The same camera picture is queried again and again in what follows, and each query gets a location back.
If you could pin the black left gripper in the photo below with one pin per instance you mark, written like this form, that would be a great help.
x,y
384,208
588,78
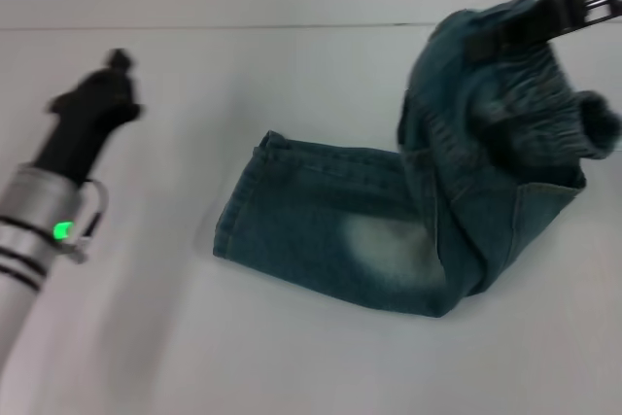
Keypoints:
x,y
82,128

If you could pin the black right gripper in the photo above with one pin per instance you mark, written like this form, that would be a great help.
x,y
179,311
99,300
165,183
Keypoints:
x,y
583,7

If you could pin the blue denim shorts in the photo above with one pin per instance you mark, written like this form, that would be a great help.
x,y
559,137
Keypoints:
x,y
340,220

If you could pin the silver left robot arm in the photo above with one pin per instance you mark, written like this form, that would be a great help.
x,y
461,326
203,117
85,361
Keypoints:
x,y
29,264

